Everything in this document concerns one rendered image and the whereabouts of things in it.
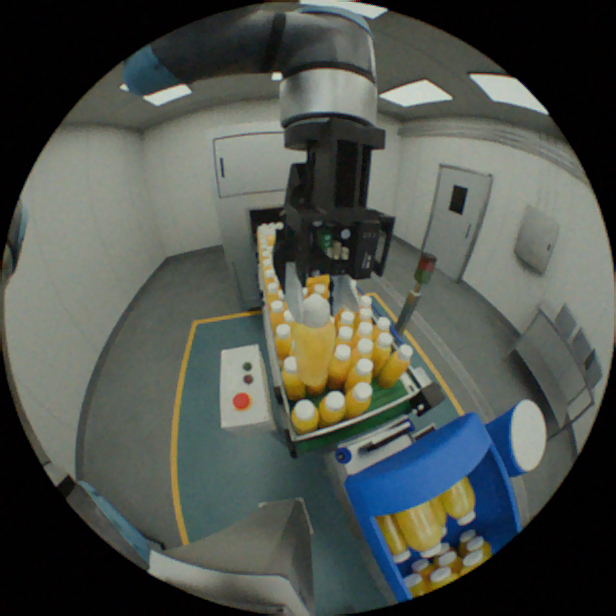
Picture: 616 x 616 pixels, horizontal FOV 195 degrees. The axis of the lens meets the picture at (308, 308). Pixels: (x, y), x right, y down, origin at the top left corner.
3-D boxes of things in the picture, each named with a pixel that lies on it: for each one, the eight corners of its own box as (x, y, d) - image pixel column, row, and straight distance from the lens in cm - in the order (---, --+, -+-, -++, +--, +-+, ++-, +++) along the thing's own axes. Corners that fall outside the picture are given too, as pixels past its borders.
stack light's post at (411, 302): (357, 403, 160) (415, 295, 74) (355, 399, 161) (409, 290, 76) (361, 401, 161) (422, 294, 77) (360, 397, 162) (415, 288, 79)
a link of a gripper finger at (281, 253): (270, 295, 20) (277, 214, 17) (268, 287, 22) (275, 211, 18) (309, 294, 21) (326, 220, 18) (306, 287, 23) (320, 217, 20)
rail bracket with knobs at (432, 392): (411, 422, 66) (427, 411, 57) (401, 403, 66) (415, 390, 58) (432, 409, 71) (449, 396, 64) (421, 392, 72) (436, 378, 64)
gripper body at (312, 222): (298, 296, 13) (294, 108, 11) (281, 253, 21) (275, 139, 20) (383, 283, 16) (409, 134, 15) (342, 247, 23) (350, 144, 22)
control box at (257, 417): (237, 437, 50) (220, 427, 40) (232, 370, 57) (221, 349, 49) (276, 430, 47) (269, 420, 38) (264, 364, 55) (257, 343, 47)
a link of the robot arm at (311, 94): (274, 101, 21) (354, 110, 23) (275, 142, 20) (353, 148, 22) (290, 62, 15) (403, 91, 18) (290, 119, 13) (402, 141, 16)
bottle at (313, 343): (335, 372, 39) (348, 313, 26) (313, 393, 36) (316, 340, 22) (312, 354, 41) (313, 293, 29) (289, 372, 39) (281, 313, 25)
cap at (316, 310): (334, 314, 25) (335, 304, 24) (315, 329, 23) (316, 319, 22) (314, 302, 27) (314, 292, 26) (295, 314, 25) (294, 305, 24)
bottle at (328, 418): (316, 431, 57) (319, 416, 41) (316, 410, 59) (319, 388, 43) (339, 431, 58) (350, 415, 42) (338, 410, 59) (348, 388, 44)
